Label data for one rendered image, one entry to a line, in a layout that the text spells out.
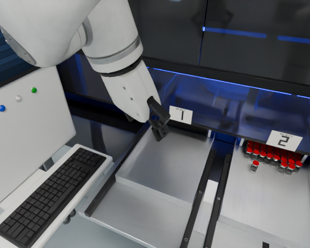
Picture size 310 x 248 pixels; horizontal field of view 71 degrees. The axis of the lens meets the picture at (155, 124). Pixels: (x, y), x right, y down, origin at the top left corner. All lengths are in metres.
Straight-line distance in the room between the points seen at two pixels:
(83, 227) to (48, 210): 0.91
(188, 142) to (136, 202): 0.33
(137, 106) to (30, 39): 0.18
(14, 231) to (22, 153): 0.25
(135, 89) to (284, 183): 0.66
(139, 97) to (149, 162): 0.49
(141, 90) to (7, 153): 0.63
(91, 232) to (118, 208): 0.99
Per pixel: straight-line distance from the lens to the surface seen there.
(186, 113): 0.78
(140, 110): 0.35
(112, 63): 0.31
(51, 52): 0.24
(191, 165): 0.81
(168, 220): 0.69
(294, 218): 0.80
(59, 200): 0.84
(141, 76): 0.33
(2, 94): 0.81
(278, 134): 0.78
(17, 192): 0.97
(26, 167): 0.96
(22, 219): 0.86
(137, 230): 0.68
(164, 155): 0.83
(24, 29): 0.23
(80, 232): 1.71
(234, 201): 0.76
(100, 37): 0.30
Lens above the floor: 1.49
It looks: 39 degrees down
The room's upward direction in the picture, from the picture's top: straight up
